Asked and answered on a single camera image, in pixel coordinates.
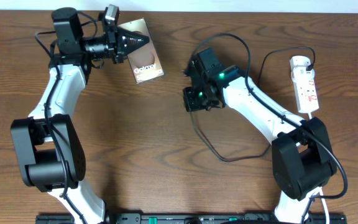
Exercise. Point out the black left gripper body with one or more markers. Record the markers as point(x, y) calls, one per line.
point(111, 42)

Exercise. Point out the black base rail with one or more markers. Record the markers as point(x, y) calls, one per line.
point(136, 218)

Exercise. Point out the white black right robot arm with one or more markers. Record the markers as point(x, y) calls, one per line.
point(302, 156)

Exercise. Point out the galaxy smartphone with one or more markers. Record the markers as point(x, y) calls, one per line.
point(144, 62)

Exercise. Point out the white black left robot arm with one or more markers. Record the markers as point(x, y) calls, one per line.
point(48, 149)

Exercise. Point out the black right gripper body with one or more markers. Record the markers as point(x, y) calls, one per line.
point(198, 98)

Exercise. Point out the white power strip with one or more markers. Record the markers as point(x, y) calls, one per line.
point(305, 90)

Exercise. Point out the white usb charger adapter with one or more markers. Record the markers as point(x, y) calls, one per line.
point(300, 63)

